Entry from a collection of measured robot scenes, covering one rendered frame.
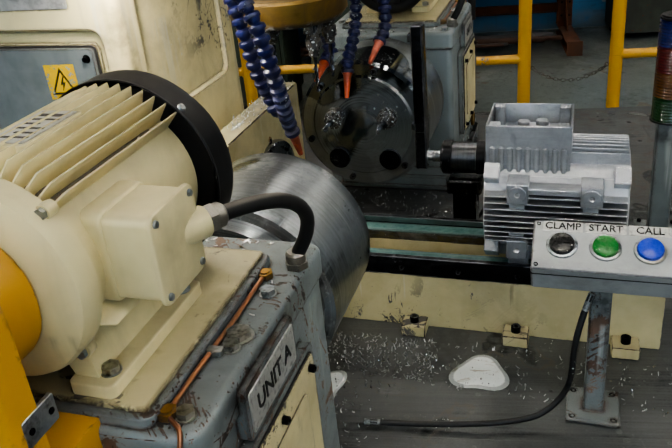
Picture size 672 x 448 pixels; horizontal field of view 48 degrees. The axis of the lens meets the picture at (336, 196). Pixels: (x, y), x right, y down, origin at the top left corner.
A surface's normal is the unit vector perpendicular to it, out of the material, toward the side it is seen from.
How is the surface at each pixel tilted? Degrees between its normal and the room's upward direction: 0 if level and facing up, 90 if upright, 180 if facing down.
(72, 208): 48
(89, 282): 87
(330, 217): 54
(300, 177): 24
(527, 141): 90
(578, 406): 0
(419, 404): 0
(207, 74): 90
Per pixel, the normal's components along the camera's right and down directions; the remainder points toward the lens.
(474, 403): -0.09, -0.90
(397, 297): -0.29, 0.44
